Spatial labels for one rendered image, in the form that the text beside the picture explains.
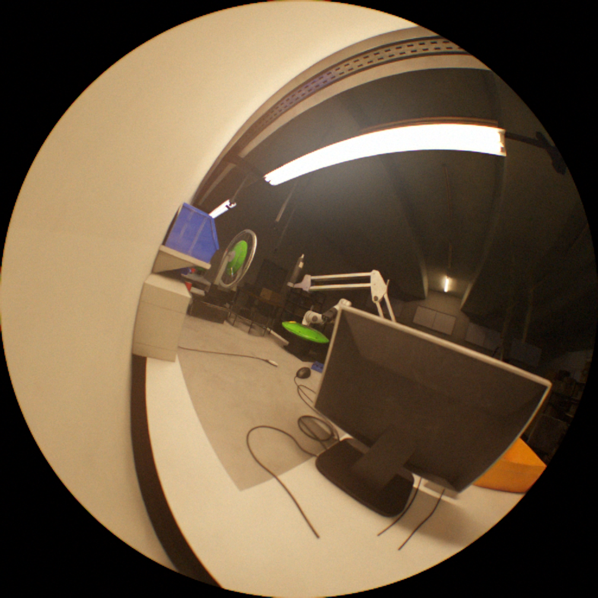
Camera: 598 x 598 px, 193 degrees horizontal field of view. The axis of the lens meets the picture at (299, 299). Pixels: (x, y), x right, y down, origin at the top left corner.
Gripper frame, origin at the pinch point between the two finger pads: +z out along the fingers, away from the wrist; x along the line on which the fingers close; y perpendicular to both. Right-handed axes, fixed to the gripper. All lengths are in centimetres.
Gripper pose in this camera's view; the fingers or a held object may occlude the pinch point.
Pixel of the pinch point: (320, 325)
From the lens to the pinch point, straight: 123.5
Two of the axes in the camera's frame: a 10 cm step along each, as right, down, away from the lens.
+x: 7.4, 2.9, -6.1
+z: -6.8, 3.4, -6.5
